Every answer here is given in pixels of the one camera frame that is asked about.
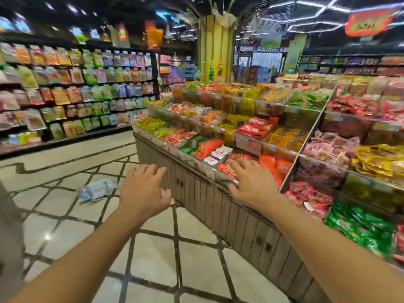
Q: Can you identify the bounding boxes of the black hanging snack rack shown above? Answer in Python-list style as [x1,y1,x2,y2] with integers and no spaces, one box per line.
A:
[0,31,162,160]

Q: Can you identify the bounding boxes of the pile of dark red packets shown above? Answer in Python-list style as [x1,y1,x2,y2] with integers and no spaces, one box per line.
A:
[327,96,404,123]

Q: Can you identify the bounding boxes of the person's left forearm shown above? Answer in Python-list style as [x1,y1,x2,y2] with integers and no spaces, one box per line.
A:
[9,210,143,303]

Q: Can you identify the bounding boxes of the pile of red white-label bags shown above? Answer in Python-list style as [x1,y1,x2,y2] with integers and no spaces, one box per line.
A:
[236,116,279,140]

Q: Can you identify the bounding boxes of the rows of hanging snack pouches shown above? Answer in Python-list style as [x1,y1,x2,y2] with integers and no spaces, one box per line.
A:
[0,42,155,149]

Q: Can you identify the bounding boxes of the pile of white snack packets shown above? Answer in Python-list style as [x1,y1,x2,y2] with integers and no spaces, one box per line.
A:
[203,146,234,166]

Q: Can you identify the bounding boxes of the pile of green leafy packets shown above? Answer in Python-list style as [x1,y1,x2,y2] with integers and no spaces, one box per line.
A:
[285,91,329,111]

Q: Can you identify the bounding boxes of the person's right hand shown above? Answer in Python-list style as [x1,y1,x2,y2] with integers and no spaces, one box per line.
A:
[226,157,282,212]

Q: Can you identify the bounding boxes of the pile of yellow dark-print packets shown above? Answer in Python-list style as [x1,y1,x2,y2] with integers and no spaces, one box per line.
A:
[218,115,250,130]

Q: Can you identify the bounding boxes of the dark long goods shelving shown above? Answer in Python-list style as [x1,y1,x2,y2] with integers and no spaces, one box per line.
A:
[298,55,404,76]

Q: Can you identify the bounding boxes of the pile of red candy packets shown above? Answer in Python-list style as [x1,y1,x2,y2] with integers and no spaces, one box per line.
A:
[285,181,334,220]

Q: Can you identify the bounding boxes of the wooden acrylic-bin snack stand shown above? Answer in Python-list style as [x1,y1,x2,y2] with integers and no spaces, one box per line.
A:
[131,72,404,303]

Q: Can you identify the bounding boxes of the yellow striped pillar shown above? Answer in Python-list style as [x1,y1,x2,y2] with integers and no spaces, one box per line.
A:
[197,15,236,82]

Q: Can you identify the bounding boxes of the pile of orange black-print packets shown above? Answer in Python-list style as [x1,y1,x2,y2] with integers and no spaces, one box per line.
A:
[163,129,199,149]

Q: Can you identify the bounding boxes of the pile of orange-red snack packets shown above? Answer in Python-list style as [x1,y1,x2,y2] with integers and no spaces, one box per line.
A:
[193,138,225,161]

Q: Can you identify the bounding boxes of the red glowing ceiling sign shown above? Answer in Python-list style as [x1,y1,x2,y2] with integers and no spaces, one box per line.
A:
[345,9,399,37]

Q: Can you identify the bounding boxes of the pile of brown snack packets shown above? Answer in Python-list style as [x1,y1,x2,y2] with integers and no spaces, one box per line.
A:
[302,130,360,167]

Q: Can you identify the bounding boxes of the person's right forearm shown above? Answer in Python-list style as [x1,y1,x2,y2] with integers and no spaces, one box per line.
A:
[255,194,404,303]

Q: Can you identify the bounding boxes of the red and yellow poster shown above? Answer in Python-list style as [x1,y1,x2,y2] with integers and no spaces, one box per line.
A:
[109,23,130,48]

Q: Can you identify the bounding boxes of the pile of scourer packets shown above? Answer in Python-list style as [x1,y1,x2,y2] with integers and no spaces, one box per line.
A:
[77,178,119,204]

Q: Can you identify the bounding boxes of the pile of bright red snack packets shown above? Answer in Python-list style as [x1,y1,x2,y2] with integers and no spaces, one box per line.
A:
[216,153,256,181]

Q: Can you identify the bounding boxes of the pile of glossy orange packets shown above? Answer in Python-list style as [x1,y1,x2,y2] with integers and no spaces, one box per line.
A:
[258,154,293,187]

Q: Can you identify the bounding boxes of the pile of yellow candy packets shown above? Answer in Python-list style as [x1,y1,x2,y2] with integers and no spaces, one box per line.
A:
[352,145,404,186]

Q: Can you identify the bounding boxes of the pile of yellow-green snack packets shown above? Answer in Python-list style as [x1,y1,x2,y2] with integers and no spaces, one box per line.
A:
[136,116,170,133]

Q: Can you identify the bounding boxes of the pile of amber snack packets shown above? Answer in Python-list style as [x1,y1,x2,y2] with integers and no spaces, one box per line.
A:
[267,128,307,152]

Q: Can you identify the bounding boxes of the pile of dark green snack packets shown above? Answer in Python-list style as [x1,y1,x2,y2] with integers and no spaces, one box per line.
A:
[181,137,207,155]

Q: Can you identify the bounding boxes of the white hanging fish decoration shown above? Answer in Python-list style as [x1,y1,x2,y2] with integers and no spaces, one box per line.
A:
[211,3,237,27]
[183,9,201,29]

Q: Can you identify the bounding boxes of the person's left hand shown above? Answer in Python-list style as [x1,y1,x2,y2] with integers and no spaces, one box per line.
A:
[118,164,173,225]

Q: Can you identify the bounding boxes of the pink and blue goods shelving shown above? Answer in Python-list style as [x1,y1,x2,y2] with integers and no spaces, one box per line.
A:
[159,55,197,92]

